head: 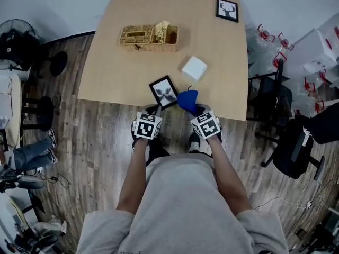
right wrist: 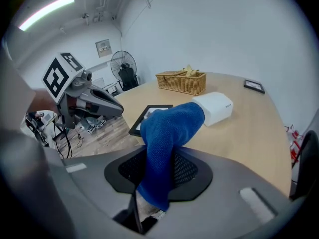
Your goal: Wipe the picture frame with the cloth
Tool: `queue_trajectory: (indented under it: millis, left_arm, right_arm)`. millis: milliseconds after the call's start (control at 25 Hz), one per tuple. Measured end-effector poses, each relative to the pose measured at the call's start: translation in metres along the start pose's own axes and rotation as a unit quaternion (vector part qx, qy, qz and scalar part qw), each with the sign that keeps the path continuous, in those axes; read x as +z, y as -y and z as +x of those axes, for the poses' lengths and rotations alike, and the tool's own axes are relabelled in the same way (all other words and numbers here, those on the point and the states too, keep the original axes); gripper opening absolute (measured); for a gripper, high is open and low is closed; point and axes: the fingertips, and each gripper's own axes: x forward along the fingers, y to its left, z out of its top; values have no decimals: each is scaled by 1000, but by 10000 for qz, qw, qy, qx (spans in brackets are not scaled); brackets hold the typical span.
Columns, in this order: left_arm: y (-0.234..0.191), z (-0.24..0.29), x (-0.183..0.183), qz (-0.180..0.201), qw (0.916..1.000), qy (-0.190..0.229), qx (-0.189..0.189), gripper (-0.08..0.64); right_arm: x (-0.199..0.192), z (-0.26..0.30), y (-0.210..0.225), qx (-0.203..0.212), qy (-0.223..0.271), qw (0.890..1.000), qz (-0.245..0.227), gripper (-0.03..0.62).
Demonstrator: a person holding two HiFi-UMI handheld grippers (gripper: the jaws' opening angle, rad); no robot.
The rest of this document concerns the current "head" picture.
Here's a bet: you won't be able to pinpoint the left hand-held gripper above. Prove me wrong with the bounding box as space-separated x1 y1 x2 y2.
131 104 163 142

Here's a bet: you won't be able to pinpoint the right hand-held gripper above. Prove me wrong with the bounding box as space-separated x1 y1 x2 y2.
189 104 222 141

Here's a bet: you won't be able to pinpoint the black moose picture frame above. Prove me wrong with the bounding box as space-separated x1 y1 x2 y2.
148 75 179 111

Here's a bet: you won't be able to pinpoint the blue cloth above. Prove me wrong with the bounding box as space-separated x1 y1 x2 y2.
176 85 200 117

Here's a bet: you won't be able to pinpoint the person's right forearm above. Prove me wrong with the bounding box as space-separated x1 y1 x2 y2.
206 135 253 217

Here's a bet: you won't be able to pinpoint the person's left forearm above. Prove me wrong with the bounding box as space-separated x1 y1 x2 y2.
116 137 149 214

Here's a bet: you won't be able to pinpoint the person's right shoe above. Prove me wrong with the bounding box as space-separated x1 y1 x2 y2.
188 132 201 153

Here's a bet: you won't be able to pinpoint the person's shoe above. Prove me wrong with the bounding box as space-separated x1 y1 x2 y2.
188 132 201 153
48 148 59 165
48 128 58 148

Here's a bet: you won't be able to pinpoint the person's black trousers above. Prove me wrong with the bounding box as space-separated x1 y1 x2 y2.
145 135 171 167

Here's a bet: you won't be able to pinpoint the white box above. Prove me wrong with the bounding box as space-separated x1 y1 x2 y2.
181 56 208 83

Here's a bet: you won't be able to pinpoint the black office chair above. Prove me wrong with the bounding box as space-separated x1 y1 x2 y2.
260 115 326 181
246 58 293 142

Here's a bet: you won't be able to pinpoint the wicker tissue box organizer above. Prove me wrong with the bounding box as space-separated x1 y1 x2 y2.
118 24 180 53

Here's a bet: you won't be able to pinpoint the person's grey shirt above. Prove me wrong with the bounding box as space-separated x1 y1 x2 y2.
76 153 290 254

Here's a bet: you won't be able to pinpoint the black round stool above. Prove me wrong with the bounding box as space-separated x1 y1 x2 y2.
22 96 55 132
49 50 68 77

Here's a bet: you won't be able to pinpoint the stack of clear plastic boxes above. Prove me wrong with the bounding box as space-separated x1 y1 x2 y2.
245 14 339 116

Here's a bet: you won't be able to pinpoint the white round table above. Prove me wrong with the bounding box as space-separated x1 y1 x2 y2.
0 72 22 150

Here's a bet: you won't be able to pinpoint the black standing fan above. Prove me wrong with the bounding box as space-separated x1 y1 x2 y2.
0 19 41 72

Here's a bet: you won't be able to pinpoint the white cable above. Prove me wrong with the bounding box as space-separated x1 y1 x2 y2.
253 178 321 212

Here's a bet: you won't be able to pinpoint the black deer picture frame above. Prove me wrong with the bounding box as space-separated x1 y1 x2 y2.
215 0 239 23

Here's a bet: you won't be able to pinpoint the black cable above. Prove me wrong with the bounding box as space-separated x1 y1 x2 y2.
36 168 70 189

